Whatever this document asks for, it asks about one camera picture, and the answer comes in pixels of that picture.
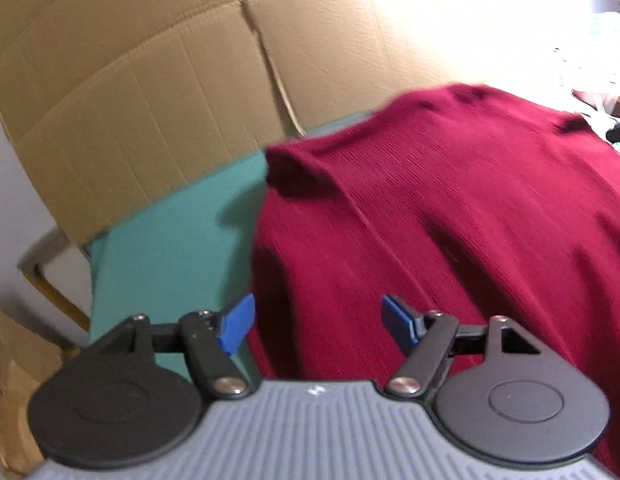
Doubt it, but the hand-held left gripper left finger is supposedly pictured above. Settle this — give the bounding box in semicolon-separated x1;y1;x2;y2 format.
90;294;255;401

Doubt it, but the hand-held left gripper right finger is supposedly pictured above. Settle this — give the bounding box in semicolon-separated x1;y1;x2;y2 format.
381;294;545;401

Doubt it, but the red knit sweater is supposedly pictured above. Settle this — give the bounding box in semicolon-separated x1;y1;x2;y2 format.
247;82;620;480

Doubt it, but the green table cloth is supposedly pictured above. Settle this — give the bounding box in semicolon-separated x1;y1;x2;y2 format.
87;110;391;386

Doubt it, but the wooden stool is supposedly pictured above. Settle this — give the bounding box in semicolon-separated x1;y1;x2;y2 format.
17;227;91;332

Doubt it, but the stack of small cardboard boxes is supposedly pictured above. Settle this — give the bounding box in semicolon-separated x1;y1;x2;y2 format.
0;310;68;478

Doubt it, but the large flattened cardboard sheet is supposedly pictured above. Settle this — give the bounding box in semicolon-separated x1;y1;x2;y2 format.
0;0;495;247

